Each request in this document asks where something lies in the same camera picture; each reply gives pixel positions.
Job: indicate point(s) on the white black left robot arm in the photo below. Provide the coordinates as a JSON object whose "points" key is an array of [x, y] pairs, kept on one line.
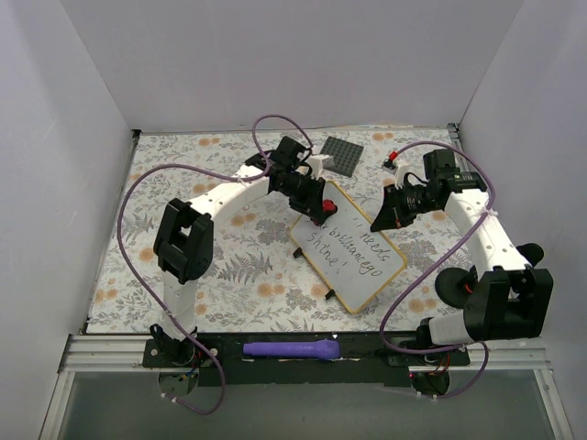
{"points": [[184, 244]]}

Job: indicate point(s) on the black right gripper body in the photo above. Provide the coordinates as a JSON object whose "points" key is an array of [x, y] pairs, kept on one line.
{"points": [[396, 209]]}

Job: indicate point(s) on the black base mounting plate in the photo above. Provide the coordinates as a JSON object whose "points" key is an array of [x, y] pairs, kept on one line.
{"points": [[364, 359]]}

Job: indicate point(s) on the red black felt eraser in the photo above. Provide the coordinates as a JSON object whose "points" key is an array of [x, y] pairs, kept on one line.
{"points": [[329, 207]]}

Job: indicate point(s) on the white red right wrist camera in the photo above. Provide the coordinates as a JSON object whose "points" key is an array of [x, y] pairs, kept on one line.
{"points": [[398, 168]]}

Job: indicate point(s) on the purple marker pen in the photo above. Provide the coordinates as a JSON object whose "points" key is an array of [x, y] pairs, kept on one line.
{"points": [[323, 349]]}

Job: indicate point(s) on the aluminium frame rail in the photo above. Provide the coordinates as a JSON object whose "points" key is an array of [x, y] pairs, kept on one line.
{"points": [[103, 353]]}

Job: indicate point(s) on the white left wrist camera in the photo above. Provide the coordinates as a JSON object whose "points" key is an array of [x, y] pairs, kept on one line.
{"points": [[318, 163]]}

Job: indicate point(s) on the black round stand base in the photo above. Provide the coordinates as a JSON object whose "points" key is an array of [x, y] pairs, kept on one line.
{"points": [[454, 286]]}

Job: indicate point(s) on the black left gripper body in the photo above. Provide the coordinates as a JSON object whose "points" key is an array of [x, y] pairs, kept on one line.
{"points": [[310, 202]]}

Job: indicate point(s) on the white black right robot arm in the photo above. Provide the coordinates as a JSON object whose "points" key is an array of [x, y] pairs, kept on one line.
{"points": [[505, 295]]}

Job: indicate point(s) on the dark grey studded baseplate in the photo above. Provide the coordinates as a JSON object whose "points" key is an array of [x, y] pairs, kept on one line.
{"points": [[344, 156]]}

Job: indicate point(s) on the yellow framed small whiteboard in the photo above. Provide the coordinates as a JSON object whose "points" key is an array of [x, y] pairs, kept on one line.
{"points": [[355, 263]]}

